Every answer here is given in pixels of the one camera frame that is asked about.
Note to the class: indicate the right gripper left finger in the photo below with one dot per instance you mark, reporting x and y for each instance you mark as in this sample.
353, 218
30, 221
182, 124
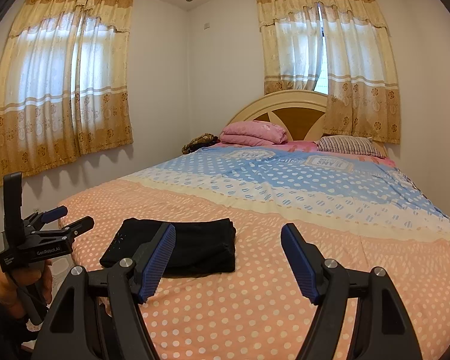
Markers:
151, 259

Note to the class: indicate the beige side window curtain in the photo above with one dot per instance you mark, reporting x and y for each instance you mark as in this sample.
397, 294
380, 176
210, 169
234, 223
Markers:
64, 83

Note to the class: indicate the cream wooden headboard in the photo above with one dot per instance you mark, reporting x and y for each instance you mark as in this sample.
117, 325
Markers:
300, 113

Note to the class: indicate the striped pillow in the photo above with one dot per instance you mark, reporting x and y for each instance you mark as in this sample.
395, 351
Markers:
349, 145

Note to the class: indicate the beige curtain behind headboard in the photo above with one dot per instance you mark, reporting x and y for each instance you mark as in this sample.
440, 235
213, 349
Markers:
347, 39

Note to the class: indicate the polka dot bed cover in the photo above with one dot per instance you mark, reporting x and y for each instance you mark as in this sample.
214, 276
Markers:
362, 211

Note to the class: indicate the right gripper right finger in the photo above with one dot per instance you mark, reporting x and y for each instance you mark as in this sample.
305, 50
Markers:
305, 261

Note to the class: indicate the left hand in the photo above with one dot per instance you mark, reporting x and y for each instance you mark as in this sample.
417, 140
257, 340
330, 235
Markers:
22, 278

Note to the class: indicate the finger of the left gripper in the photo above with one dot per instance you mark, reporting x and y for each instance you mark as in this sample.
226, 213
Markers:
79, 227
54, 214

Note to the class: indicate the black pants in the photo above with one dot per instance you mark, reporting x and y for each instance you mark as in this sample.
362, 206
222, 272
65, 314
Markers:
201, 248

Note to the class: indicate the folded pink blanket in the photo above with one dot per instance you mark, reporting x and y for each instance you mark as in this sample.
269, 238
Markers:
253, 133

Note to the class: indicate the brown patterned cloth bundle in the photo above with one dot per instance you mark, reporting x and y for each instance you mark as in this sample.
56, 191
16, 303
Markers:
204, 140

